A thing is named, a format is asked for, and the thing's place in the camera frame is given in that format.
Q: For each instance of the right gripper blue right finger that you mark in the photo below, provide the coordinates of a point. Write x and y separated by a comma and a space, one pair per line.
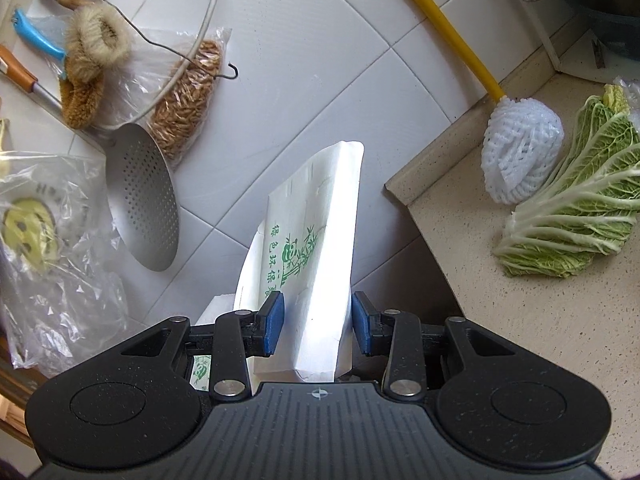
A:
382, 333

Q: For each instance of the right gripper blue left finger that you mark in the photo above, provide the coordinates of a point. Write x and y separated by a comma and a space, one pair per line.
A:
251, 333

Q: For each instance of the white paper trash bag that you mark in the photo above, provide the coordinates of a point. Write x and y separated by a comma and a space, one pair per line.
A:
303, 248

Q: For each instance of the white foam fruit net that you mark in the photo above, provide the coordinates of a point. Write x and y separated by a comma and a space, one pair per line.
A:
521, 143

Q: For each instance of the metal perforated skimmer ladle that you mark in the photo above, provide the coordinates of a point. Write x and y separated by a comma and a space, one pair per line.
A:
140, 193

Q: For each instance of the clear smiley plastic bag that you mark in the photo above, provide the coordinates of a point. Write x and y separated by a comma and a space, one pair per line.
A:
61, 302

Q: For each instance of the napa cabbage leaf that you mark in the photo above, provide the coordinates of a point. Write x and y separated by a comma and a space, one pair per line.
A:
589, 204

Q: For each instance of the bag of oat grains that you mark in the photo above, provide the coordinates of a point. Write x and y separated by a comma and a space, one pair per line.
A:
175, 118

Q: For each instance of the natural fibre scrubbing brush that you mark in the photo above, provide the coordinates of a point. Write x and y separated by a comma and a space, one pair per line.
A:
96, 40

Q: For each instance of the white corner dish rack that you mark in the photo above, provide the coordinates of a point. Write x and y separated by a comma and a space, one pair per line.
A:
595, 40

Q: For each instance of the white wire hoop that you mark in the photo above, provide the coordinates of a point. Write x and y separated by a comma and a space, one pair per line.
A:
187, 60

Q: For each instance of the blue handled brush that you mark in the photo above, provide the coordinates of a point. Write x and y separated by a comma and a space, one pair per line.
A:
29, 33

